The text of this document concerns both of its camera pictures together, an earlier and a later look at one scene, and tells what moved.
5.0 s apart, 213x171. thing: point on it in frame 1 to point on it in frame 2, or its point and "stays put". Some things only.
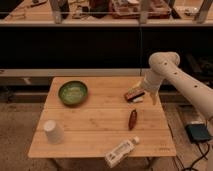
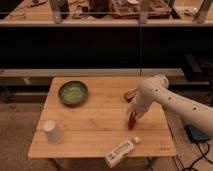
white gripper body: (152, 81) to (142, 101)
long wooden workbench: (98, 13) stays put
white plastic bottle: (120, 151) stays put
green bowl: (73, 93) stays put
